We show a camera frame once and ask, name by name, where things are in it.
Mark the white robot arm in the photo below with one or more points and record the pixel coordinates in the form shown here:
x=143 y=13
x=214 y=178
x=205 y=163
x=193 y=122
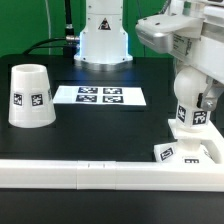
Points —
x=103 y=41

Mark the white lamp base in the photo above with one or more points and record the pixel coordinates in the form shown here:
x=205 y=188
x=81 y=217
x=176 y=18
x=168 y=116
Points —
x=204 y=146

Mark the white lamp bulb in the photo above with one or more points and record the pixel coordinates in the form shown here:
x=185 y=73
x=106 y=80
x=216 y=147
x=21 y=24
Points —
x=188 y=85

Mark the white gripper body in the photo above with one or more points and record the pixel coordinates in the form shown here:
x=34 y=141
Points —
x=191 y=31

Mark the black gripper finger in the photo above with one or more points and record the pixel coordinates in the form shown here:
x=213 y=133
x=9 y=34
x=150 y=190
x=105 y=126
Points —
x=208 y=100

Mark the white marker sheet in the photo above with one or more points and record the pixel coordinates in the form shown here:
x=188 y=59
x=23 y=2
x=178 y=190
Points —
x=95 y=95

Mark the white lamp shade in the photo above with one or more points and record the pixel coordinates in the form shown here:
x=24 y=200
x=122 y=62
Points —
x=31 y=103

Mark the white L-shaped table fence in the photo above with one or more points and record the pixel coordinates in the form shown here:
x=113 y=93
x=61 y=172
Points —
x=48 y=174

